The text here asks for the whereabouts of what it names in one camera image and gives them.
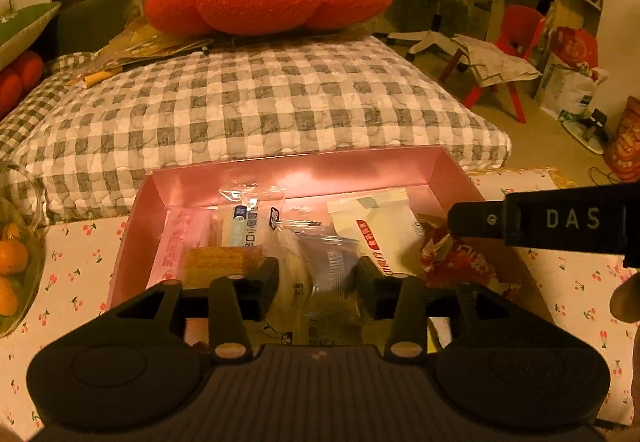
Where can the person's right hand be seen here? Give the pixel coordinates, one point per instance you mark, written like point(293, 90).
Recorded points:
point(627, 302)

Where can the cherry print bed sheet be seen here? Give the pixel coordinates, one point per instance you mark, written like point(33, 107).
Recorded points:
point(575, 302)

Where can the red printed bag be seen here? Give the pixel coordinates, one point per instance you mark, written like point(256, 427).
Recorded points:
point(625, 142)

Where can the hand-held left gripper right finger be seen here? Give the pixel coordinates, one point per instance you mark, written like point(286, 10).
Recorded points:
point(369, 286)

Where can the red plastic chair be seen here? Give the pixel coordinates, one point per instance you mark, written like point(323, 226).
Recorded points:
point(522, 27)

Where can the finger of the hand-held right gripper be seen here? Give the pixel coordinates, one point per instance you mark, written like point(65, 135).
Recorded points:
point(475, 219)

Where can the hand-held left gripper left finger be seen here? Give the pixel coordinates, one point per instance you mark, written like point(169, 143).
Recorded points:
point(266, 283)

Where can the orange snack packet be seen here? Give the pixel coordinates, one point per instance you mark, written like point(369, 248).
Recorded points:
point(215, 264)

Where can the clear bread packet blue label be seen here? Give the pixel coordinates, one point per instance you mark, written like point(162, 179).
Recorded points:
point(315, 282)
point(255, 222)

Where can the small mandarin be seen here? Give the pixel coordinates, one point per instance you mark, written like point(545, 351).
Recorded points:
point(6, 296)
point(12, 256)

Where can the white round base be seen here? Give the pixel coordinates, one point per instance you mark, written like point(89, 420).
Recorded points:
point(582, 134)

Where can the red paper bag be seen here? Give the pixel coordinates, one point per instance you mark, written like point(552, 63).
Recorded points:
point(575, 47)

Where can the pink storage box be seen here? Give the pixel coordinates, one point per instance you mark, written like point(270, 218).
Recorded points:
point(300, 172)

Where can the grey checked pillow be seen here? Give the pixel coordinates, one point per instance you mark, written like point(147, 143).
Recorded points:
point(275, 97)

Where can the small red cushion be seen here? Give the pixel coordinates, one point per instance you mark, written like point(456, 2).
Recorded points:
point(20, 82)

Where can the cream white snack packet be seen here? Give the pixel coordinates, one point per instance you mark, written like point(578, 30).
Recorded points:
point(375, 227)

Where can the orange white biscuit packet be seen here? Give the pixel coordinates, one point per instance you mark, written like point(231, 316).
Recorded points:
point(475, 267)

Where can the white patterned cloth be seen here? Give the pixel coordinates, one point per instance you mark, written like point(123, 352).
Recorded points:
point(500, 62)

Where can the pink wafer packet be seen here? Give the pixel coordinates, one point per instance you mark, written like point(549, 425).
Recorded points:
point(182, 242)

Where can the white plastic bag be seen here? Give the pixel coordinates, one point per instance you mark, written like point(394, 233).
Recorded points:
point(565, 89)

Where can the golden plastic bag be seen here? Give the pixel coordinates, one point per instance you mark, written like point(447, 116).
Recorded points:
point(145, 47)

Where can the glass jar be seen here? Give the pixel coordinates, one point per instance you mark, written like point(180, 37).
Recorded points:
point(35, 222)

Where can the green leaf pattern cushion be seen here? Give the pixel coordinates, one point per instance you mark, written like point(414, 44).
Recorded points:
point(22, 32)

